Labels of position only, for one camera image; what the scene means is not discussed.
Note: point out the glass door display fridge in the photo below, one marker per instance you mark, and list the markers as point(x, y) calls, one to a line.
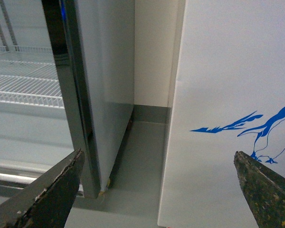
point(93, 46)

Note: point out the white chest freezer penguin print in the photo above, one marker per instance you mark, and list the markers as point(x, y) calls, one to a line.
point(229, 96)

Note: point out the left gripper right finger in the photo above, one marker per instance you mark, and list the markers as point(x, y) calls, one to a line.
point(263, 189)

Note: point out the white wire fridge shelf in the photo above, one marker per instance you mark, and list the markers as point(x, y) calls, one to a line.
point(28, 76)

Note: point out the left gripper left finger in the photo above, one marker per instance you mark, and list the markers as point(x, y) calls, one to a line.
point(47, 201)

